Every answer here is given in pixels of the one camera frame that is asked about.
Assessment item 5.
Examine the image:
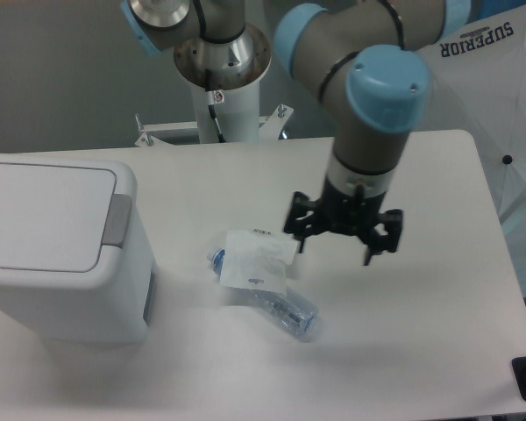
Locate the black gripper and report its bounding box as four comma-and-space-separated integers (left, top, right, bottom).
283, 179, 403, 266

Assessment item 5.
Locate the white push-lid trash can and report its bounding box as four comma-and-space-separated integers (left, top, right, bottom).
0, 153, 156, 343

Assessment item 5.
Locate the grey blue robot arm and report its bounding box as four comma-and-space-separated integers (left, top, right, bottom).
120, 1, 473, 259

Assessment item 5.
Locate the white plastic pouch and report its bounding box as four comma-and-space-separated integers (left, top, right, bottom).
219, 229, 298, 294

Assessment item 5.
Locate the crushed clear plastic bottle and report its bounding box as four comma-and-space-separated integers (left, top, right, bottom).
207, 247, 319, 340

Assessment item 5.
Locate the white umbrella with lettering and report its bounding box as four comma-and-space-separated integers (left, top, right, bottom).
419, 4, 526, 213

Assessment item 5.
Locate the white pedestal base bracket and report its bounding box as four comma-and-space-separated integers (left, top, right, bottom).
134, 103, 295, 147

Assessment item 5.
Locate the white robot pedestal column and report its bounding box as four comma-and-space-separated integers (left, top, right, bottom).
173, 24, 273, 145

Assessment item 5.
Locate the black cable on pedestal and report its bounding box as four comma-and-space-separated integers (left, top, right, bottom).
203, 68, 227, 144

